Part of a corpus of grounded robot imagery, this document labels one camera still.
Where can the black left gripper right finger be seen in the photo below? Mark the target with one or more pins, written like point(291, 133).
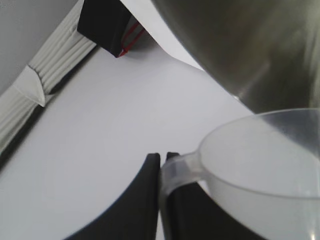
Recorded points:
point(185, 215)

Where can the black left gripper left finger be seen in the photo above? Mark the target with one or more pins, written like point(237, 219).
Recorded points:
point(135, 212)

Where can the clear plastic measuring cup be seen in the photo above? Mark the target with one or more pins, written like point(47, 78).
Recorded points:
point(250, 162)

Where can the stainless steel mixing bowl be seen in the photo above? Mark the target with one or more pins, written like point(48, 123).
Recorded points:
point(250, 50)

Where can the white pleated cloth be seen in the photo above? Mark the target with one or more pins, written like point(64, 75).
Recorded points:
point(60, 47)

